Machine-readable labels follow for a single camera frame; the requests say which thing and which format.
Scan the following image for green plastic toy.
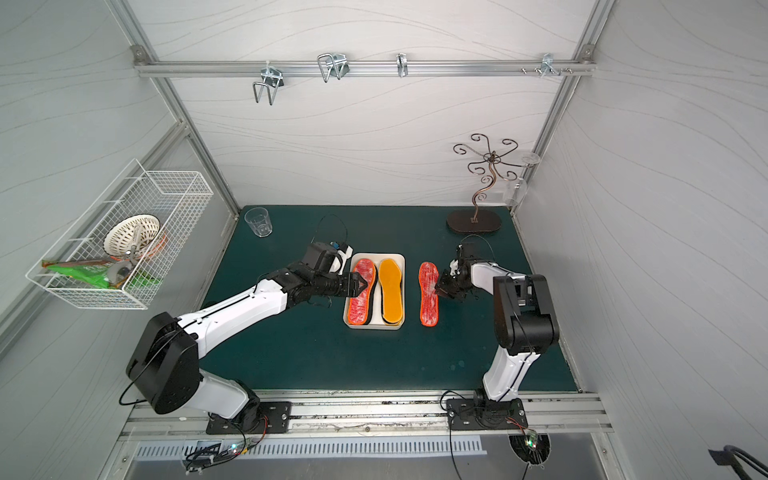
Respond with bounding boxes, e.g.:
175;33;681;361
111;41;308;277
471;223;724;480
41;260;162;289

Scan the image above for middle metal hook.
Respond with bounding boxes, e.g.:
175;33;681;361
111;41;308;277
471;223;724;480
317;53;350;83

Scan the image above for white storage box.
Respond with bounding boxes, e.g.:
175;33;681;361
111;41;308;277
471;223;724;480
342;253;406;331

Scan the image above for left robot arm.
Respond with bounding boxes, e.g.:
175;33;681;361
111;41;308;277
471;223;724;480
126;242;376;431

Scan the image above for red insole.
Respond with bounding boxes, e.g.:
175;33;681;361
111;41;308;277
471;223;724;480
418;262;440;327
346;258;378;326

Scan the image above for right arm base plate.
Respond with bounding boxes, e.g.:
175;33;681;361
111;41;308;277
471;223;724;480
445;398;528;431

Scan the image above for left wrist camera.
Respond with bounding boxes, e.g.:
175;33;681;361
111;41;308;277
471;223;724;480
330;242;353;275

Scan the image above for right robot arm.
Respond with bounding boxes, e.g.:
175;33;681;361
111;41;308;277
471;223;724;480
436;244;560;402

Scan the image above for white plastic strainer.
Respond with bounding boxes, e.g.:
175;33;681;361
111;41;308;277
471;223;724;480
103;214;161;259

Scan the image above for horizontal aluminium rail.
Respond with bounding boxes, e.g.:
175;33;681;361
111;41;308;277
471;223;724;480
133;46;597;80

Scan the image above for dark metal jewelry stand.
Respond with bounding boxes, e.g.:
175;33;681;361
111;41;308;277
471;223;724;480
446;133;523;235

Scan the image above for left metal hook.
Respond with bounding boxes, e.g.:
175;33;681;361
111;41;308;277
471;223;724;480
252;62;285;106

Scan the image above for black object bottom right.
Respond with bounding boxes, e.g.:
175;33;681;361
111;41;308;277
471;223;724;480
708;445;768;480

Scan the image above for green table mat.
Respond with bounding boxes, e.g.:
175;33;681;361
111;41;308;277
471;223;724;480
202;206;530;391

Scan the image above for small metal hook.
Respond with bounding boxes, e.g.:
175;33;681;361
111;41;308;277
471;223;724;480
396;53;408;78

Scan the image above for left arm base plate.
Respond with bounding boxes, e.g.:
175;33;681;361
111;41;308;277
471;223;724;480
205;401;292;435

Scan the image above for orange insole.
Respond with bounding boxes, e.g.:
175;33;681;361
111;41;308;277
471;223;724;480
379;258;404;324

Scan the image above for clear drinking glass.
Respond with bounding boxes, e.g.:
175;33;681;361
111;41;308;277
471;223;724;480
243;207;273;238

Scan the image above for right metal bracket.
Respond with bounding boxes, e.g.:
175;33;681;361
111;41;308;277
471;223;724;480
520;53;573;78

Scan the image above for white wire basket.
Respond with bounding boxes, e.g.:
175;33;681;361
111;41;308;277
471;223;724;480
26;159;213;310

